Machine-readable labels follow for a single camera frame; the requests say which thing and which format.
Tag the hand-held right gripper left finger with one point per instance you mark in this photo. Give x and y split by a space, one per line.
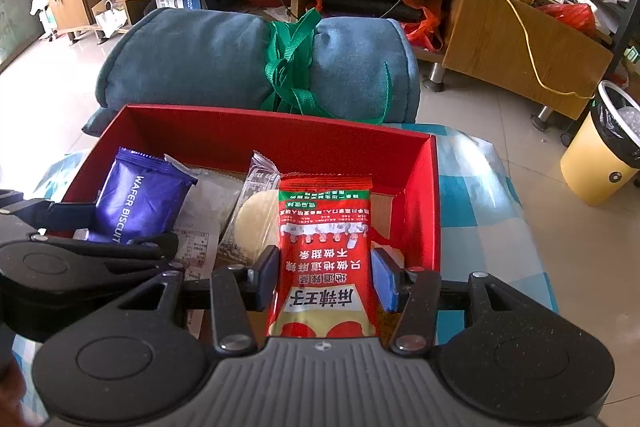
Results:
264 279

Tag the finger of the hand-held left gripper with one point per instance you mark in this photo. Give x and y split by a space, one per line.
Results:
130 248
65 217

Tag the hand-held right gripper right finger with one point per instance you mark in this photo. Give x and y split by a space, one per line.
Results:
386 281

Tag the purple wafer packet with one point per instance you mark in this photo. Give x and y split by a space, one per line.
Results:
135 192

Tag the round white pastry packet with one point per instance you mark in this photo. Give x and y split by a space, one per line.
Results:
255 222

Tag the red spicy strip packet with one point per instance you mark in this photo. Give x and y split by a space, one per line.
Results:
325 267

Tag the silver grey snack packet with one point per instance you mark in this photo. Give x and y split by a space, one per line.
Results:
207 202

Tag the red cardboard box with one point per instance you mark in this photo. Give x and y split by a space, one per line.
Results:
350 152

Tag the blue white checkered tablecloth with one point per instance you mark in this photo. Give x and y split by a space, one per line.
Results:
480 207

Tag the white paper bag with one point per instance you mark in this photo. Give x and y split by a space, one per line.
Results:
110 19

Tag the rolled blue blanket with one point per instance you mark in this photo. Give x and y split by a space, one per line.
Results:
200 57

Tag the yellow trash bin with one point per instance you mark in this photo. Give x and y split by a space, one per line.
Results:
590 162

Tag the white blue cardboard box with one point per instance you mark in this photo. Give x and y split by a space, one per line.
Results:
177 1

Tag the orange plastic bag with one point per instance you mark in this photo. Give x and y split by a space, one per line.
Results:
425 27

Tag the wooden television cabinet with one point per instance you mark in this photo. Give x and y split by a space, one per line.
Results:
500 37

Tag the red plastic bag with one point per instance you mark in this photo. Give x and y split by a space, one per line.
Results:
570 17

